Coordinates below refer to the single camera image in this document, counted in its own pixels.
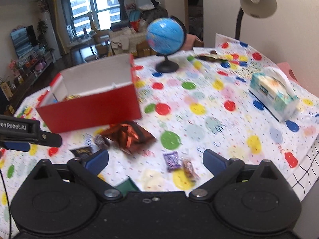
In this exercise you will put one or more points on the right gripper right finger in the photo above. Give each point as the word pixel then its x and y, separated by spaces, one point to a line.
pixel 214 162

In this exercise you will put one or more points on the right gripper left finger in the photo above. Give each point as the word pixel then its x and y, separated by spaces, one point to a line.
pixel 97 161

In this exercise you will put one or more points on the black snack packet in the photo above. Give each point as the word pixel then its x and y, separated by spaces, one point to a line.
pixel 83 152

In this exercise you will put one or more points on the small brown candy packet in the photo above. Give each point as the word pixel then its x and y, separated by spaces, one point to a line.
pixel 189 170

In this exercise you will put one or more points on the green snack packet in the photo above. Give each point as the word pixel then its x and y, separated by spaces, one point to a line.
pixel 127 186

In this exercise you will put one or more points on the purple candy packet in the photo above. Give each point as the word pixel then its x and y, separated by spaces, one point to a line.
pixel 172 161

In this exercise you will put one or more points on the orange yellow snack bag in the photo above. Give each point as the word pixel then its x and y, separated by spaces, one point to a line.
pixel 71 97

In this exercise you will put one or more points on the dark round wrapped candy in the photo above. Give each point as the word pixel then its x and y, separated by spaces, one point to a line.
pixel 101 142

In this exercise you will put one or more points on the brown foil snack bag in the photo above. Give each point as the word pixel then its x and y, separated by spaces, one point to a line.
pixel 129 136

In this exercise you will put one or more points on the balloon print tablecloth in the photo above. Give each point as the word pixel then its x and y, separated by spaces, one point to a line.
pixel 48 193

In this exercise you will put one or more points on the red cardboard box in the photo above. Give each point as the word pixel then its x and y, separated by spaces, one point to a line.
pixel 108 95

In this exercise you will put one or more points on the tissue pack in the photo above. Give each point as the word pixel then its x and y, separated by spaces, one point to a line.
pixel 274 90

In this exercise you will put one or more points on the television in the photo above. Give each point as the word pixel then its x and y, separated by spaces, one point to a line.
pixel 24 40

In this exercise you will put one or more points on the dark wrapper near globe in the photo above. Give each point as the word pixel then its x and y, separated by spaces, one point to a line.
pixel 210 57

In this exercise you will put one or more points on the wooden chair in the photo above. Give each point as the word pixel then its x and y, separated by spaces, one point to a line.
pixel 144 50

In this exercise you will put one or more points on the sofa with cream cover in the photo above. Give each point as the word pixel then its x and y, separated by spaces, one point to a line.
pixel 125 40

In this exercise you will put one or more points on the blue desk globe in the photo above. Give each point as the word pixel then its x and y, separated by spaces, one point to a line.
pixel 166 36

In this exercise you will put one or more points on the window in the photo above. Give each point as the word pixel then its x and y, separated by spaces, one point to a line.
pixel 79 14

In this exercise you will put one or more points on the silver desk lamp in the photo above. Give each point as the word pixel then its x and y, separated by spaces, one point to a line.
pixel 259 9

